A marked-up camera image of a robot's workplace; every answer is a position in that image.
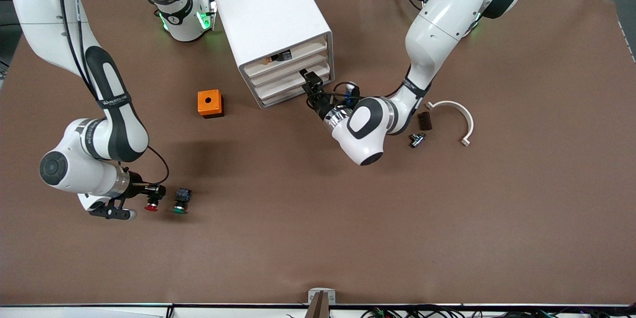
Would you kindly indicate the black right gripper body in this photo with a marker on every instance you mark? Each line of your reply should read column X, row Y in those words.
column 137, row 190

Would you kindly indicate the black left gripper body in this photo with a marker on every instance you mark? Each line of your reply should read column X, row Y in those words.
column 321, row 104

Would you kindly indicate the red push button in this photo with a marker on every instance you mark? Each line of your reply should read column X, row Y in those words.
column 150, row 207

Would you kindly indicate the white plastic drawer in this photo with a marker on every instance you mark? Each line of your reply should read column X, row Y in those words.
column 283, row 75

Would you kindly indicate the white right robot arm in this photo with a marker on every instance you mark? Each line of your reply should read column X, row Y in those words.
column 49, row 15

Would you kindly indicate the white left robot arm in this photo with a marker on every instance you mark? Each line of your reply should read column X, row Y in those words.
column 447, row 15

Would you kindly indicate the green push button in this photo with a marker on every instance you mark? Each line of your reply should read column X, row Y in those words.
column 182, row 201

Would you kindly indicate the black component in drawer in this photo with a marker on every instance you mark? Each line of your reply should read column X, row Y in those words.
column 280, row 55

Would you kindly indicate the white drawer cabinet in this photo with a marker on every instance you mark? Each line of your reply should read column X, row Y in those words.
column 268, row 5

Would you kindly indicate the orange box with hole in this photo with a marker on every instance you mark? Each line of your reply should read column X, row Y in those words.
column 208, row 102

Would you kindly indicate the brown terminal block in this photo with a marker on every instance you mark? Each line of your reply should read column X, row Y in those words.
column 425, row 120

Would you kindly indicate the brown pole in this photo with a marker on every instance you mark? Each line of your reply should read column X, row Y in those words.
column 318, row 308

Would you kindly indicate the silver metal key switch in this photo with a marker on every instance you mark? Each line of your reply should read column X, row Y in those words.
column 417, row 139

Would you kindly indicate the white curved plastic bracket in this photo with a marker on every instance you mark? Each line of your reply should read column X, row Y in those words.
column 464, row 114

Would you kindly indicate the grey metal bracket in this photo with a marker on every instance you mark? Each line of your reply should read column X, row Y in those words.
column 313, row 294

